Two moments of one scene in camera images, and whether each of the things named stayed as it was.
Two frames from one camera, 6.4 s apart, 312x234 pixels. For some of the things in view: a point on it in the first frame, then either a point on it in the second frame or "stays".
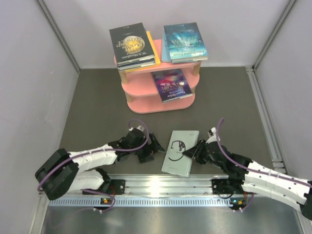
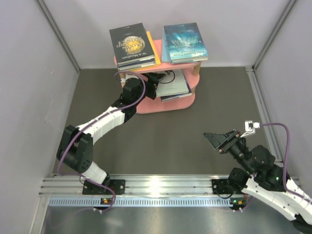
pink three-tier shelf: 141,89 stays
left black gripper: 155,147 to 153,80
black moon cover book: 131,44 stays
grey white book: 175,162 to 172,82
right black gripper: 201,146 to 217,140
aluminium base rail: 166,191 stays
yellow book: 154,51 stays
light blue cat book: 165,55 stays
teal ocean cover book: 185,43 stays
